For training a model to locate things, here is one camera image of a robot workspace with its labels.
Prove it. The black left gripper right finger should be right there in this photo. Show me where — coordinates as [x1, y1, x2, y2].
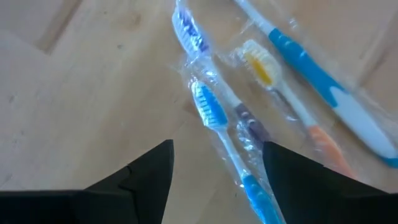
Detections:
[262, 141, 390, 224]

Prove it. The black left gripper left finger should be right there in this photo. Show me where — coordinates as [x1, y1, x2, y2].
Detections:
[84, 139, 175, 224]

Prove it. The blue toothbrush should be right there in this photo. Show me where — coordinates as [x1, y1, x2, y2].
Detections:
[190, 79, 286, 224]
[233, 0, 398, 169]

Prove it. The orange toothbrush in clear bag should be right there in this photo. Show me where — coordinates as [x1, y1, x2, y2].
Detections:
[235, 39, 358, 180]

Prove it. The purple toothbrush in clear bag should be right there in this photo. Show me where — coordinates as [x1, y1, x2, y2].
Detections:
[170, 0, 272, 150]

